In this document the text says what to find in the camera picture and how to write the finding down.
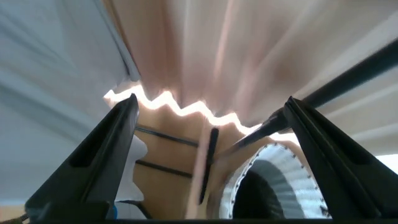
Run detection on white laundry basket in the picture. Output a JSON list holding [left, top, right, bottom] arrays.
[[219, 142, 331, 220]]

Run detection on beige curtain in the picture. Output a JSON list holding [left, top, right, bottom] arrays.
[[102, 0, 398, 156]]

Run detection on black clothes rack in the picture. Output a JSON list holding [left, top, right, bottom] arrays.
[[135, 39, 398, 205]]

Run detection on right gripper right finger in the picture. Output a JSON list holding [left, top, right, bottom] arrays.
[[282, 95, 398, 218]]

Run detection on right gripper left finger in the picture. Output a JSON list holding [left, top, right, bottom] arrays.
[[24, 93, 140, 220]]

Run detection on pale grey shorts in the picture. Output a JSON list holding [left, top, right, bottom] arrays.
[[0, 0, 149, 218]]

